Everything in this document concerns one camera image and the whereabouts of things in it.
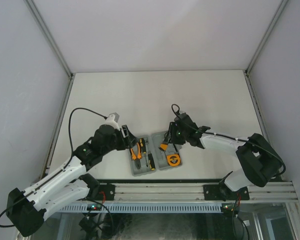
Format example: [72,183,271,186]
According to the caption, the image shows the left aluminium frame post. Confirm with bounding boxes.
[23,0,73,79]

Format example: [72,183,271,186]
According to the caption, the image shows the aluminium frame post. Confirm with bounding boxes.
[244,0,290,76]
[23,0,73,79]

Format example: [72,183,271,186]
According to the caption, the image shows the blue slotted cable duct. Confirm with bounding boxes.
[58,202,223,214]

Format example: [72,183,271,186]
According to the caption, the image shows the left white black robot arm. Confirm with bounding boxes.
[5,124,139,237]

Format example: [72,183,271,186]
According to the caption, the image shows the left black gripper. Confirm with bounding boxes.
[101,125,139,156]

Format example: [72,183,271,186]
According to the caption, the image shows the black yellow screwdriver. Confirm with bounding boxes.
[140,138,147,154]
[147,152,156,171]

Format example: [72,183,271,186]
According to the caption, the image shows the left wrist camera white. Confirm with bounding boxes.
[104,112,120,130]

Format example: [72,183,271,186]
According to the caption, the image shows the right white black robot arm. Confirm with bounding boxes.
[164,111,286,200]

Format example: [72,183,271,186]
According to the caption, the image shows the left black camera cable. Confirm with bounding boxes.
[0,107,108,228]

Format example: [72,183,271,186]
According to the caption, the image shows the black camera cable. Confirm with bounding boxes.
[170,103,287,181]
[0,107,108,228]

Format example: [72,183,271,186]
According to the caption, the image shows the grey plastic tool case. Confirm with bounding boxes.
[128,131,183,177]

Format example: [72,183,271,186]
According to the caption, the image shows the orange black pliers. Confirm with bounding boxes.
[129,138,145,170]

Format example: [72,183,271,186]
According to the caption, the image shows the orange tape measure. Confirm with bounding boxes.
[166,154,181,167]

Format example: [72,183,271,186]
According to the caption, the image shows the aluminium front rail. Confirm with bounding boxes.
[29,181,298,201]

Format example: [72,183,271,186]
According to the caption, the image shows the right black camera cable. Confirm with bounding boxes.
[170,103,287,181]

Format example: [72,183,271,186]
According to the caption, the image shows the orange hex key set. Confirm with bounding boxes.
[159,142,168,152]

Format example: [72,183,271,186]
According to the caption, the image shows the right aluminium frame post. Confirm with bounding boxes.
[244,0,290,76]

